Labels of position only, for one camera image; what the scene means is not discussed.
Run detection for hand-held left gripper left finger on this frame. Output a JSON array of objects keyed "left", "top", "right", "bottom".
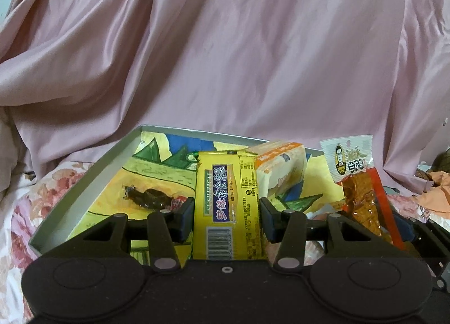
[{"left": 67, "top": 197, "right": 195, "bottom": 272}]

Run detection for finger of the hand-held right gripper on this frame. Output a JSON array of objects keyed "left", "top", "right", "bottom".
[{"left": 387, "top": 209, "right": 450, "bottom": 258}]

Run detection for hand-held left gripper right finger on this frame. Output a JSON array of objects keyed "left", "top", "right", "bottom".
[{"left": 259, "top": 197, "right": 419, "bottom": 273}]

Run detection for dark brown snack packet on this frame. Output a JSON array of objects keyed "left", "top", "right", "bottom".
[{"left": 122, "top": 185, "right": 187, "bottom": 212}]

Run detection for yellow biscuit packet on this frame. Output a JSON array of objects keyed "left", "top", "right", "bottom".
[{"left": 192, "top": 150, "right": 268, "bottom": 261}]

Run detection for white-topped brown tofu packet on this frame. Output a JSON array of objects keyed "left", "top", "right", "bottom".
[{"left": 319, "top": 134, "right": 405, "bottom": 251}]

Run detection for beige orange cracker packet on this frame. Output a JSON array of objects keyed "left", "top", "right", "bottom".
[{"left": 246, "top": 140, "right": 308, "bottom": 201}]

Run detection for grey box with colourful lining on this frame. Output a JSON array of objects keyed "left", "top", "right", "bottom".
[{"left": 29, "top": 125, "right": 348, "bottom": 261}]

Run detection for orange cloth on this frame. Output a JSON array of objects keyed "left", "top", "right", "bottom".
[{"left": 413, "top": 169, "right": 450, "bottom": 221}]

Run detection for clear wrapped snack packet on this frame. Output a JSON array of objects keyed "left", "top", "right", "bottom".
[{"left": 309, "top": 204, "right": 347, "bottom": 222}]

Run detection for dark brown bundle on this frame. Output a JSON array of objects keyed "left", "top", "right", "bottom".
[{"left": 431, "top": 148, "right": 450, "bottom": 180}]

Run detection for floral bedsheet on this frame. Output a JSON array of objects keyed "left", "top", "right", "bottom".
[{"left": 0, "top": 160, "right": 450, "bottom": 324}]

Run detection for pink duvet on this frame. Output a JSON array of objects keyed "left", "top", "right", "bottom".
[{"left": 0, "top": 0, "right": 450, "bottom": 198}]

